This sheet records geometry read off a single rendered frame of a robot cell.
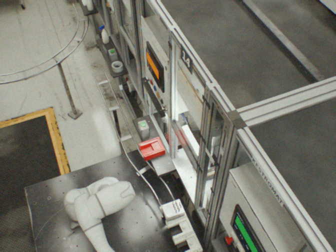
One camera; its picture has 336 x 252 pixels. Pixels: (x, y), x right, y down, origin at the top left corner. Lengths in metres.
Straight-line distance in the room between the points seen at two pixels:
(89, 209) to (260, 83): 1.04
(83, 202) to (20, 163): 2.08
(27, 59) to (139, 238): 3.11
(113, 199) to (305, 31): 1.25
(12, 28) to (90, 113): 1.99
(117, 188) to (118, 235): 0.73
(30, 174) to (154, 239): 1.69
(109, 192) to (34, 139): 2.24
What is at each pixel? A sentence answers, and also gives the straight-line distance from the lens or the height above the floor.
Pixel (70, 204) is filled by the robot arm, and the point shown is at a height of 0.94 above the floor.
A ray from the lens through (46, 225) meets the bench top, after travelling 2.76.
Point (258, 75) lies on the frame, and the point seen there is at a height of 2.01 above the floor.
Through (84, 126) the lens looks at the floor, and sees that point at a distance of 4.04.
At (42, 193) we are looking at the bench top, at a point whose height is 0.68.
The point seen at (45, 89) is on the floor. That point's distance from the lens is 4.55.
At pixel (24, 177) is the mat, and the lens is 3.84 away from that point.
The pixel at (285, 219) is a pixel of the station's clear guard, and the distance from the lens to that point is 1.35.
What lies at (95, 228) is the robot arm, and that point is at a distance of 1.93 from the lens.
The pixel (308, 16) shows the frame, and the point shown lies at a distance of 2.00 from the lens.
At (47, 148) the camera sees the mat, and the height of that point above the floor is 0.01.
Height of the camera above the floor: 3.10
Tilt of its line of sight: 52 degrees down
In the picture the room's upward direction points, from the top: 1 degrees counter-clockwise
